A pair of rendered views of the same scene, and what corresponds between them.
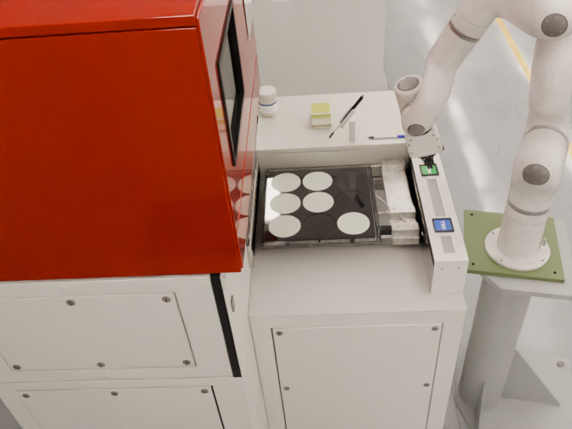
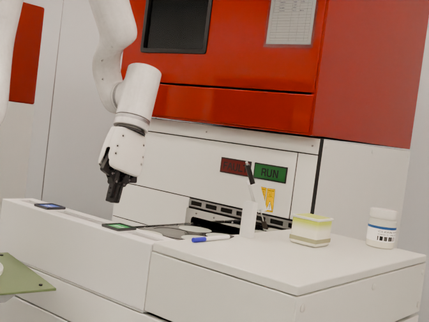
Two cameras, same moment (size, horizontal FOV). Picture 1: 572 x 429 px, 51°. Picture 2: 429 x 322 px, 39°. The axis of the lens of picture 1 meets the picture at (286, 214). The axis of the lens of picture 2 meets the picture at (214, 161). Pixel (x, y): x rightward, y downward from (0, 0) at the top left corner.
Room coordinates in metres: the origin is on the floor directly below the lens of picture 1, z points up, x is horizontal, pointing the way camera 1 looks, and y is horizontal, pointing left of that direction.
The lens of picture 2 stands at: (2.43, -1.48, 1.21)
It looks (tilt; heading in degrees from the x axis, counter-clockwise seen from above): 3 degrees down; 124
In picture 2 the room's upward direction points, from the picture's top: 7 degrees clockwise
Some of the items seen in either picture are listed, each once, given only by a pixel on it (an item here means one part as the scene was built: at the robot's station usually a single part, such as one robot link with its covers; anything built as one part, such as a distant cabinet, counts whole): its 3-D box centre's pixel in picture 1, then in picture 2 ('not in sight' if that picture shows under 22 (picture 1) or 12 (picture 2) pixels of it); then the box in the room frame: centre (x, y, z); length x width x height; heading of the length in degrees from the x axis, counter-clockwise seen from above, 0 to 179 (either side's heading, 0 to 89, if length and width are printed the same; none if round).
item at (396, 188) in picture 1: (398, 203); not in sight; (1.48, -0.37, 0.87); 0.36 x 0.08 x 0.03; 175
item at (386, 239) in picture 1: (338, 241); not in sight; (1.36, -0.16, 0.84); 0.50 x 0.02 x 0.03; 85
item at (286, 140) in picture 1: (341, 134); (300, 280); (1.87, -0.24, 0.89); 0.62 x 0.35 x 0.14; 85
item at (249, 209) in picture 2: (346, 123); (253, 209); (1.72, -0.24, 1.03); 0.06 x 0.04 x 0.13; 85
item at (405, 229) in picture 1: (405, 229); not in sight; (1.33, -0.36, 0.89); 0.08 x 0.03 x 0.03; 85
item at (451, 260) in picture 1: (433, 213); (80, 246); (1.39, -0.47, 0.89); 0.55 x 0.09 x 0.14; 175
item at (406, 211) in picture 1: (402, 211); not in sight; (1.41, -0.37, 0.89); 0.08 x 0.03 x 0.03; 85
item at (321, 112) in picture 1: (321, 115); (311, 229); (1.84, -0.16, 1.00); 0.07 x 0.07 x 0.07; 86
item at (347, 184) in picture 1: (317, 202); (198, 239); (1.49, -0.11, 0.90); 0.34 x 0.34 x 0.01; 85
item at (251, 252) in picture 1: (254, 208); (239, 235); (1.49, 0.10, 0.89); 0.44 x 0.02 x 0.10; 175
